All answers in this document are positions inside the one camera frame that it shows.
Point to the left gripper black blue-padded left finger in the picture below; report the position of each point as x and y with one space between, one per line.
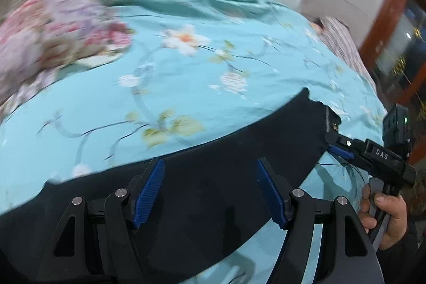
98 235

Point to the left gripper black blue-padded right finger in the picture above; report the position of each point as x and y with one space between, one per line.
346 254

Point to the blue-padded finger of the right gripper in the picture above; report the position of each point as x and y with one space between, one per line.
347 155

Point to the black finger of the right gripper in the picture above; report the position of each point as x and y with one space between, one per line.
334 138

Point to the black pants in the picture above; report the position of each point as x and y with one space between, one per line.
209 203

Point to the right hand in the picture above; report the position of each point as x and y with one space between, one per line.
394 225

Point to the striped cloth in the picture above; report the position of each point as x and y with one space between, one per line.
336 36

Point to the light blue floral bedsheet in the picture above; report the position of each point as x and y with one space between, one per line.
196 71

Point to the pink purple floral pillow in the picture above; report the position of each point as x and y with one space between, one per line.
40 38

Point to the brown wooden door frame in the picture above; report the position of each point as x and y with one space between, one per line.
394 53

